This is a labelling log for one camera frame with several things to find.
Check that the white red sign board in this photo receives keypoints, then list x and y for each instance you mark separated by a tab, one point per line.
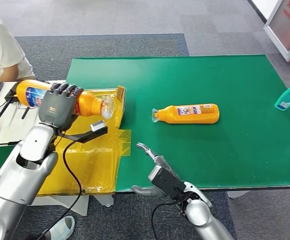
286	26

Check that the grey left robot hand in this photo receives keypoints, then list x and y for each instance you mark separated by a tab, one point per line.
57	107

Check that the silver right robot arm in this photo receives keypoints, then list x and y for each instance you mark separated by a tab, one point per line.
205	218

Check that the box wrapped in yellow plastic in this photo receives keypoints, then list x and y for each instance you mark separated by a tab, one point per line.
97	165

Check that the green table mat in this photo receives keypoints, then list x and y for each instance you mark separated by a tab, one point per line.
197	76

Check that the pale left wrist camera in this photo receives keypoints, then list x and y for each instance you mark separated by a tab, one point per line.
98	127

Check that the white slipper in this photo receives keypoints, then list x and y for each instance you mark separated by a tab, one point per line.
61	228

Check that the black remote controller with antennas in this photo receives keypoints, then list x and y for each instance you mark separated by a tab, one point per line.
10	96

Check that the white table foot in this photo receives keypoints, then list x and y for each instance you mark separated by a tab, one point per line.
103	200
236	194

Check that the teal plastic bottle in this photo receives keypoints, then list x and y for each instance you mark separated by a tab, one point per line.
288	96

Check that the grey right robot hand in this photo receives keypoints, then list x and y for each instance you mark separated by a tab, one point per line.
155	158

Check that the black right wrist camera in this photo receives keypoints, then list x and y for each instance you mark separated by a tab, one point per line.
166	182

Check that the orange bottle with clear cap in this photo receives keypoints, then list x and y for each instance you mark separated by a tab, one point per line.
90	104
189	114

